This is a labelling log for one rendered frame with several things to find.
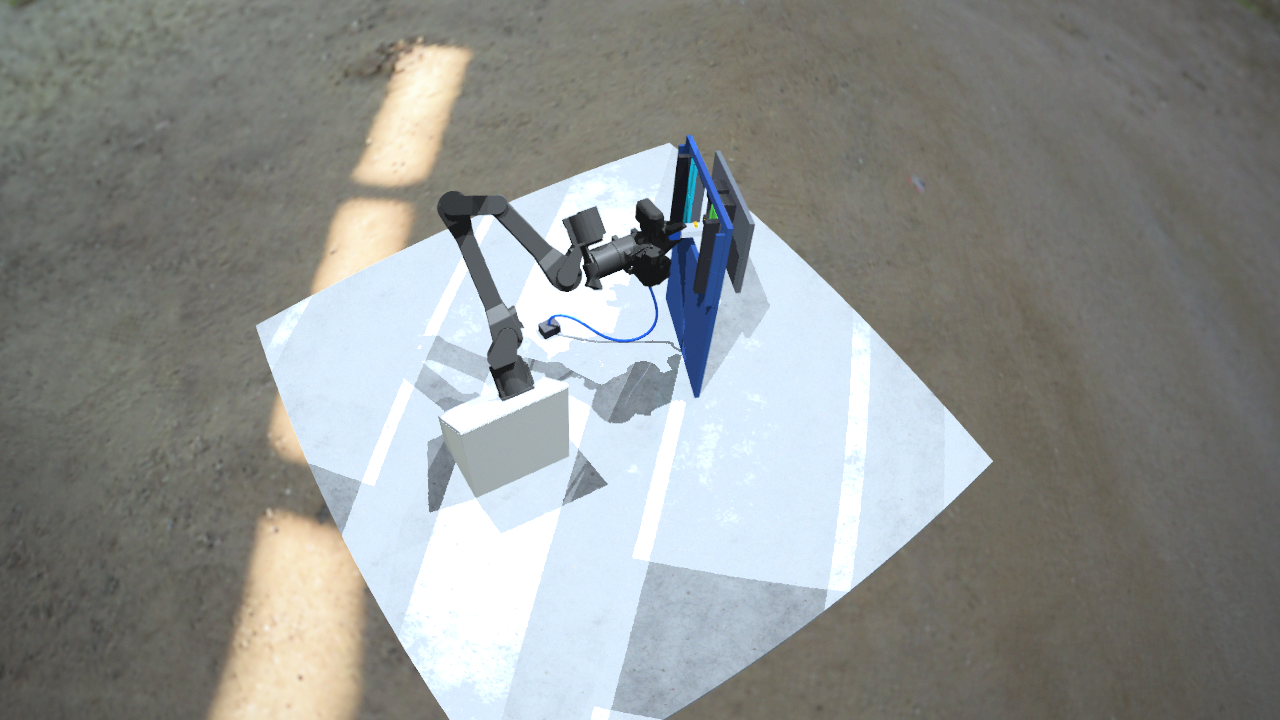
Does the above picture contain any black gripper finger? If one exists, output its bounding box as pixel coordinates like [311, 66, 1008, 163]
[659, 220, 687, 242]
[653, 236, 684, 256]

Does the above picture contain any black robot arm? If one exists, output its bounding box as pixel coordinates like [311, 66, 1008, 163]
[436, 191, 672, 402]

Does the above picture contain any blue network cable with white plug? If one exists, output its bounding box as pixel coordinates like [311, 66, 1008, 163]
[548, 222, 704, 342]

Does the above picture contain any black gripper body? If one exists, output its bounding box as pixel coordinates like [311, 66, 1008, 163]
[609, 197, 664, 288]

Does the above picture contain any blue flat panel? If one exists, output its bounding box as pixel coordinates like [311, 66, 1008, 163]
[666, 135, 756, 398]

